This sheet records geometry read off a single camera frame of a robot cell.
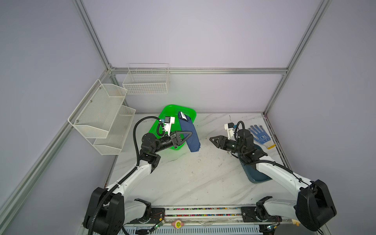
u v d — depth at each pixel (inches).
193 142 26.6
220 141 27.9
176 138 25.0
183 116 26.1
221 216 29.4
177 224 26.5
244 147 24.6
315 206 15.9
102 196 16.1
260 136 41.8
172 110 44.9
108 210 15.7
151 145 22.3
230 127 28.8
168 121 25.1
